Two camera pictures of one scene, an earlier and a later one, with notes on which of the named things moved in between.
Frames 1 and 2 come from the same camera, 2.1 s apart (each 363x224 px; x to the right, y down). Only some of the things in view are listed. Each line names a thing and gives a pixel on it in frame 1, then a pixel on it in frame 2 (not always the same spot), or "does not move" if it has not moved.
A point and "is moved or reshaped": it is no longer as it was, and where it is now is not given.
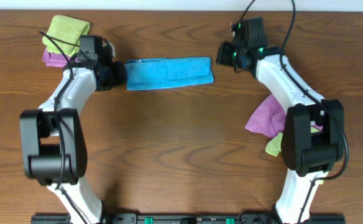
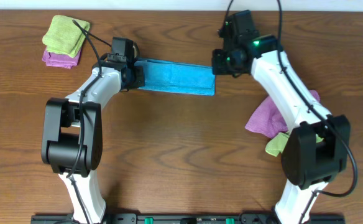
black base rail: x=189 y=219 does not move
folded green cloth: x=68 y=30 does not move
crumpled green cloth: x=274 y=145 does not move
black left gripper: x=119 y=73 to x=138 y=76
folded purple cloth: x=54 y=59 does not move
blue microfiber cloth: x=146 y=74 is moved or reshaped
